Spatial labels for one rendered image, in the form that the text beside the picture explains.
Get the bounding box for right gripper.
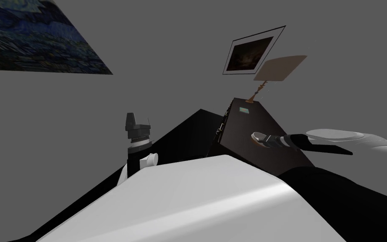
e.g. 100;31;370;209
251;132;284;149

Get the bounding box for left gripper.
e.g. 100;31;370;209
125;112;152;141

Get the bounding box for dark brown bedside cabinet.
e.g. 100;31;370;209
206;97;315;177

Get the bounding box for table lamp with beige shade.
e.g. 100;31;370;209
246;55;308;103

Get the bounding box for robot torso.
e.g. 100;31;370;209
35;154;347;242

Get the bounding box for blue swirl painting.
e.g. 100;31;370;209
0;0;114;76

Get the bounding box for dark picture in white frame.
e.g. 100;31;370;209
222;25;287;76

